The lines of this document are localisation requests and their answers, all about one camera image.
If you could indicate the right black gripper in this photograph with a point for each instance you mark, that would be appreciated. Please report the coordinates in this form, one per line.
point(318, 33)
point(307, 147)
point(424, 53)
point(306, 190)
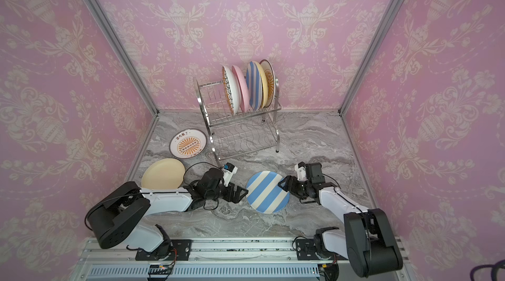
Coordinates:
point(291, 184)

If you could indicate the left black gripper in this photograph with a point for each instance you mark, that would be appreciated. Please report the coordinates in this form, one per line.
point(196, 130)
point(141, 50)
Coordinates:
point(237, 198)

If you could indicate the blue striped plate back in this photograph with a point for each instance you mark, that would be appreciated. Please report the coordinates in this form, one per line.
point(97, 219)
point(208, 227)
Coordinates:
point(264, 194)

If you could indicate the blue striped plate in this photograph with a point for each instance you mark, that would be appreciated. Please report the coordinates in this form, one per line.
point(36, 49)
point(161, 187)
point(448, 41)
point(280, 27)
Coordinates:
point(254, 84)
point(264, 194)

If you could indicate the pink plate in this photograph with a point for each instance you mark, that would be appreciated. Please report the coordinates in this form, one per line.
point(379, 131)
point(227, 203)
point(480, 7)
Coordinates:
point(245, 96)

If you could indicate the blue striped plate front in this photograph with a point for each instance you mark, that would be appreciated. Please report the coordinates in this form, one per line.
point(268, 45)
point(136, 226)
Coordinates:
point(254, 84)

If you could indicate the yellow bear plate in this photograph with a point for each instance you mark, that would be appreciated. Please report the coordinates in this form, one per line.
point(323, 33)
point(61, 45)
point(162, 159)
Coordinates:
point(262, 85)

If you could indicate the scale pattern plate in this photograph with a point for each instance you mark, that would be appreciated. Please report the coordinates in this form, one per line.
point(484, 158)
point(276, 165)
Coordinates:
point(232, 90)

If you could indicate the sunburst plate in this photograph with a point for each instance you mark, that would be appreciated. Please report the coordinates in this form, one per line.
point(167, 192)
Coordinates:
point(271, 81)
point(188, 143)

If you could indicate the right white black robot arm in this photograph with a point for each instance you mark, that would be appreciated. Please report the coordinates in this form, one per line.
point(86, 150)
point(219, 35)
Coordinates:
point(367, 240)

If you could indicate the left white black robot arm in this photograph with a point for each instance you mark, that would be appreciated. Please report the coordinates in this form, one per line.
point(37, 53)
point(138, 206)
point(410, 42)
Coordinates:
point(118, 218)

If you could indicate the steel two-tier dish rack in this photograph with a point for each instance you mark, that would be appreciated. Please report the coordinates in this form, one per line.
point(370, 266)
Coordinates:
point(231, 136)

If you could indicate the cream plate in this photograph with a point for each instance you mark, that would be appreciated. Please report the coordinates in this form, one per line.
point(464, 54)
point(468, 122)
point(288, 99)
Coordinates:
point(165, 174)

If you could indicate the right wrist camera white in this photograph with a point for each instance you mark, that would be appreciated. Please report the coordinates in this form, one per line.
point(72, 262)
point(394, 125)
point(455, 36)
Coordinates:
point(300, 169)

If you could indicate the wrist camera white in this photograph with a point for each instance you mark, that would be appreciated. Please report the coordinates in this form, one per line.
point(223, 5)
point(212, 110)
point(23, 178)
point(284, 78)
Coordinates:
point(228, 170)
point(300, 169)

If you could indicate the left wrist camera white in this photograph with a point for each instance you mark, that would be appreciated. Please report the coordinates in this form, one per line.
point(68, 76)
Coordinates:
point(228, 170)

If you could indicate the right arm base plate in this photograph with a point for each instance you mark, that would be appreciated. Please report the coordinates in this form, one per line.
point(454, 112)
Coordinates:
point(305, 249)

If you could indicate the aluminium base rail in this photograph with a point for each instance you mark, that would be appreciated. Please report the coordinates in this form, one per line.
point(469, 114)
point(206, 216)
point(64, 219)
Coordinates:
point(253, 258)

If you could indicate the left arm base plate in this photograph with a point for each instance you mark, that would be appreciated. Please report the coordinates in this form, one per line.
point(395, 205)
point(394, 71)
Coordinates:
point(178, 250)

